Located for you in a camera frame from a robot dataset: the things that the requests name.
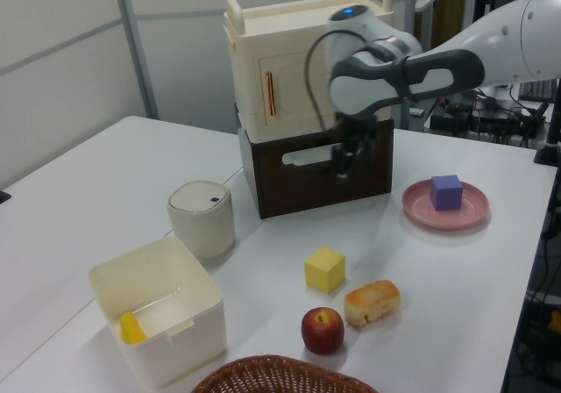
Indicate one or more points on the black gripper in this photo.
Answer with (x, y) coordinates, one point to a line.
(356, 130)

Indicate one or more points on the purple cube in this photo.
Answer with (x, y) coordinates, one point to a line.
(446, 193)

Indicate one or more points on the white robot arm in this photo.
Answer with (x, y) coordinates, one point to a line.
(482, 37)

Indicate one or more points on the yellow cube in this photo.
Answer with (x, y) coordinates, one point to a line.
(324, 272)

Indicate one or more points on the pink plate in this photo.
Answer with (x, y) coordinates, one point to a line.
(471, 211)

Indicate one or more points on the dark brown box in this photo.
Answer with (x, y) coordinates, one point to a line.
(307, 189)

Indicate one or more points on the cream toy cabinet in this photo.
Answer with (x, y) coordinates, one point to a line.
(289, 59)

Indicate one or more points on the toasted bread roll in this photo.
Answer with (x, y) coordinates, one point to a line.
(372, 303)

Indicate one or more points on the white lidded bin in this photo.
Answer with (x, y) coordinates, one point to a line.
(201, 222)

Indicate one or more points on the wooden cupboard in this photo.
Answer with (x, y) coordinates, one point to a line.
(447, 11)

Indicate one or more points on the red apple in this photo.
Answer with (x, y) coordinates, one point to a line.
(322, 331)

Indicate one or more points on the brown wicker basket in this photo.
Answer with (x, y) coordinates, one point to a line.
(280, 377)

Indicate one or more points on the white plastic container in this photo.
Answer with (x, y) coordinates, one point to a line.
(175, 353)

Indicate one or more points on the yellow banana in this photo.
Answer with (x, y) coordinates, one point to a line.
(132, 330)

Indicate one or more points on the black table clamp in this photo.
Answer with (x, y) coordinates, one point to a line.
(4, 197)

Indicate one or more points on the black camera stand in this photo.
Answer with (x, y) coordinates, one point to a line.
(548, 154)

